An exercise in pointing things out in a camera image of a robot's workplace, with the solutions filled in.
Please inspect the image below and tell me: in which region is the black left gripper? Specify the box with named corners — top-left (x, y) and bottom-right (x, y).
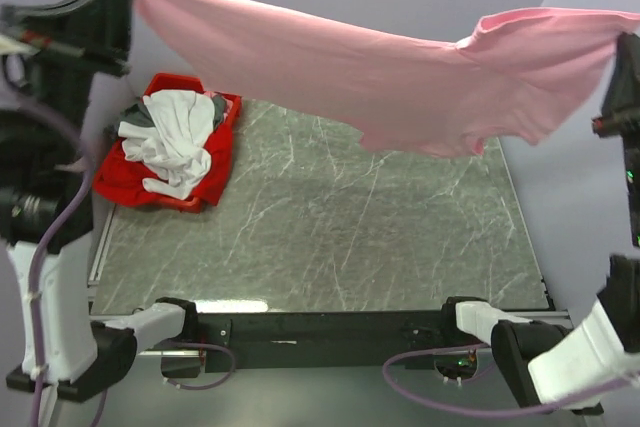
top-left (0, 0), bottom-right (140, 162)

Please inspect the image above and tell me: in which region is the pink t-shirt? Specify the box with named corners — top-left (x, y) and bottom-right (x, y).
top-left (134, 0), bottom-right (639, 158)

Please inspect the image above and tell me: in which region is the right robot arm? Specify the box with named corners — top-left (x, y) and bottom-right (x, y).
top-left (438, 34), bottom-right (639, 408)

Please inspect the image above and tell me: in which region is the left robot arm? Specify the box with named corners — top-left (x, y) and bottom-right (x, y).
top-left (1, 0), bottom-right (200, 403)

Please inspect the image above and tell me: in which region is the red plastic bin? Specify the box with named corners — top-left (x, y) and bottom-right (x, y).
top-left (92, 72), bottom-right (246, 213)

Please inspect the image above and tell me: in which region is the grey t-shirt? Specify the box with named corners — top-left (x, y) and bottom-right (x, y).
top-left (103, 98), bottom-right (224, 140)

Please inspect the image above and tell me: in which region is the white t-shirt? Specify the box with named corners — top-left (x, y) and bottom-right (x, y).
top-left (118, 90), bottom-right (216, 200)

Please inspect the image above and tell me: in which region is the black base beam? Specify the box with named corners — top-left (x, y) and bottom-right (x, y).
top-left (159, 310), bottom-right (499, 379)

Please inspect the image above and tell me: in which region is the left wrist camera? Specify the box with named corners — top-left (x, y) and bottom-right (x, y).
top-left (0, 33), bottom-right (36, 56)

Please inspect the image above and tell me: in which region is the aluminium rail frame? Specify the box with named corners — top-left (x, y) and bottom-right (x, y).
top-left (91, 206), bottom-right (571, 327)

